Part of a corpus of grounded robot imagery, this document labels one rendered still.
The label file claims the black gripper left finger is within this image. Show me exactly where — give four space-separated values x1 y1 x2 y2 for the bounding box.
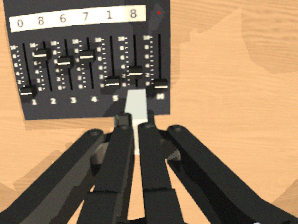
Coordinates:
0 90 138 224

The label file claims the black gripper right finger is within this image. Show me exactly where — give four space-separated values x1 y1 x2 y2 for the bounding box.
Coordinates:
135 89 298 224

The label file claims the black lighting desk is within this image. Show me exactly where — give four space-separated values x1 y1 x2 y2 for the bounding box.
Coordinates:
3 0 171 120

